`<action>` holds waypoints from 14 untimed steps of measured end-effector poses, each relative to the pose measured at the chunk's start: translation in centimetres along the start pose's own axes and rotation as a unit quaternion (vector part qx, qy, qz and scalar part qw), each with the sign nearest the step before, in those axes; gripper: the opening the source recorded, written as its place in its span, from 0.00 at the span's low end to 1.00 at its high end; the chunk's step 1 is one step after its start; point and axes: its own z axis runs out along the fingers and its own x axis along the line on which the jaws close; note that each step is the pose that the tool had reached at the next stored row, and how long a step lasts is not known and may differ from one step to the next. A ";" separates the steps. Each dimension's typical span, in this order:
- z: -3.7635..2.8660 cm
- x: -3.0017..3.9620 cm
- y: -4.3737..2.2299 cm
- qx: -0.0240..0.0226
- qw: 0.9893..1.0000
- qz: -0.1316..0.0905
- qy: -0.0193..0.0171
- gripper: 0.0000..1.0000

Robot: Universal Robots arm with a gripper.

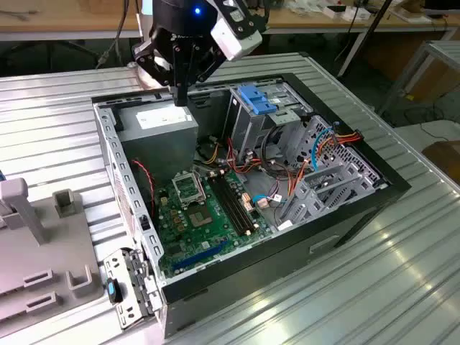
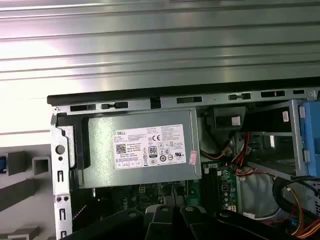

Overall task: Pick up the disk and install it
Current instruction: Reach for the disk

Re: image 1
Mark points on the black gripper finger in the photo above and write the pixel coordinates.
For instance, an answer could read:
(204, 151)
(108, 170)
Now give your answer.
(210, 63)
(143, 57)

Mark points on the grey metal disk bay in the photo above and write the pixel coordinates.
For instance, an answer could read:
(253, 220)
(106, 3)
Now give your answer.
(305, 187)

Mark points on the blue plastic drive latch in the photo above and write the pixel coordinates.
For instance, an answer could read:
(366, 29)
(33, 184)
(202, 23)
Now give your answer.
(258, 100)

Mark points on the grey metal drive cage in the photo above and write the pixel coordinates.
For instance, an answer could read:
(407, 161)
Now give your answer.
(244, 125)

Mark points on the long wooden desk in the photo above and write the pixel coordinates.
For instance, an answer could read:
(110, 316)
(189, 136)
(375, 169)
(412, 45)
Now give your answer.
(72, 18)

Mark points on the grey power supply unit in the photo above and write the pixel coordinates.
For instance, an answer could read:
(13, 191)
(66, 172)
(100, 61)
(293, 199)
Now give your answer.
(158, 151)

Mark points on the black RAM slot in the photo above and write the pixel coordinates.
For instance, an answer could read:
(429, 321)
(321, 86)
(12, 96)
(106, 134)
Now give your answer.
(240, 203)
(235, 204)
(226, 207)
(230, 205)

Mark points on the white flat box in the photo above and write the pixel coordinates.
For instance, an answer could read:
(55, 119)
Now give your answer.
(350, 14)

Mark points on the green motherboard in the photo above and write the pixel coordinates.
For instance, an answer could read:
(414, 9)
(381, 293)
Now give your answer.
(219, 237)

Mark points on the white paper tag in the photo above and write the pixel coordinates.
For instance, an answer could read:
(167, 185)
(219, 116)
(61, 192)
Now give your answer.
(285, 225)

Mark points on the blue expansion slot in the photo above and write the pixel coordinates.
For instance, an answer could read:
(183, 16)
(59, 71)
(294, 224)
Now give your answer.
(199, 256)

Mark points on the grey plastic parts rack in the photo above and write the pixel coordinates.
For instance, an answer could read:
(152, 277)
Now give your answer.
(54, 251)

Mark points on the black open PC case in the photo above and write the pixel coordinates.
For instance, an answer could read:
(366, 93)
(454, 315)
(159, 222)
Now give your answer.
(251, 273)

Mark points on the black monitor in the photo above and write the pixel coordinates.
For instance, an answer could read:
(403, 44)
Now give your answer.
(442, 7)

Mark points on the brown cardboard box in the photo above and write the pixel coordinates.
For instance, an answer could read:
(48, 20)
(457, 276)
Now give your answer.
(443, 158)

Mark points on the aluminium frame stand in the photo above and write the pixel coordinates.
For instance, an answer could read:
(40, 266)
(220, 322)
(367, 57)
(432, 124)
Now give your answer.
(429, 46)

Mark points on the black and blue bracket latch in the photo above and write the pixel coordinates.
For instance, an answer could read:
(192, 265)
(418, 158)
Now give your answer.
(113, 289)

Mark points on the grey hinged expansion bracket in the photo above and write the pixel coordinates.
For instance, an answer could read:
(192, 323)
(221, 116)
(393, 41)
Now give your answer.
(124, 312)

